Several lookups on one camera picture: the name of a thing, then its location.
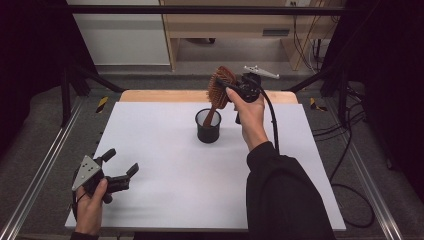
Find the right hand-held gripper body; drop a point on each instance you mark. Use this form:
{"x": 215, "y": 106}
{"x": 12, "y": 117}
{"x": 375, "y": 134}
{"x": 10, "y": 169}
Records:
{"x": 250, "y": 88}

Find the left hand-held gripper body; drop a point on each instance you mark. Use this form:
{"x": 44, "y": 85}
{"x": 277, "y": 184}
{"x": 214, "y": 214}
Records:
{"x": 87, "y": 171}

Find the brown wooden hairbrush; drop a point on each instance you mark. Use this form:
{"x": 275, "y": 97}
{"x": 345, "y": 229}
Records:
{"x": 218, "y": 96}

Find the black mesh cup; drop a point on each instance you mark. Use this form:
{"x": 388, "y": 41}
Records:
{"x": 208, "y": 135}

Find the person's right hand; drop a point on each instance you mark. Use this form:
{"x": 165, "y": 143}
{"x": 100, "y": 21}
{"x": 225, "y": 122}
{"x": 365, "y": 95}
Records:
{"x": 253, "y": 123}

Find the person's left hand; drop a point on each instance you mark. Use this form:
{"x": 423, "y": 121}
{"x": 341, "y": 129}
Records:
{"x": 88, "y": 213}

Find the yellow black floor tape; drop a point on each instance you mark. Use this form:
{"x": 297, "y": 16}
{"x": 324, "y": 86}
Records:
{"x": 102, "y": 104}
{"x": 314, "y": 104}

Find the light wooden desk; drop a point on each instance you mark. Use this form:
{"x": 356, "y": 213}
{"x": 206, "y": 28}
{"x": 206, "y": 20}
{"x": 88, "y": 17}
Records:
{"x": 233, "y": 25}

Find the black metal stand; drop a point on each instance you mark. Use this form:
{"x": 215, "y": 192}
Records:
{"x": 65, "y": 96}
{"x": 342, "y": 96}

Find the white cabinet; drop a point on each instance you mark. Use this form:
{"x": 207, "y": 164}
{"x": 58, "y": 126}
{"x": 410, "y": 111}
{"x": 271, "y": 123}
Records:
{"x": 123, "y": 40}

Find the black curtain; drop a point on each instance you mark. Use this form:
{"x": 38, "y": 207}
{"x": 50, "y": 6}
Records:
{"x": 393, "y": 83}
{"x": 30, "y": 66}

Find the aluminium floor rail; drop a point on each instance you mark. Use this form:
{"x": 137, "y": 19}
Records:
{"x": 370, "y": 186}
{"x": 40, "y": 173}

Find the black horizontal frame bar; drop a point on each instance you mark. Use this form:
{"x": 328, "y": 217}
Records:
{"x": 200, "y": 10}

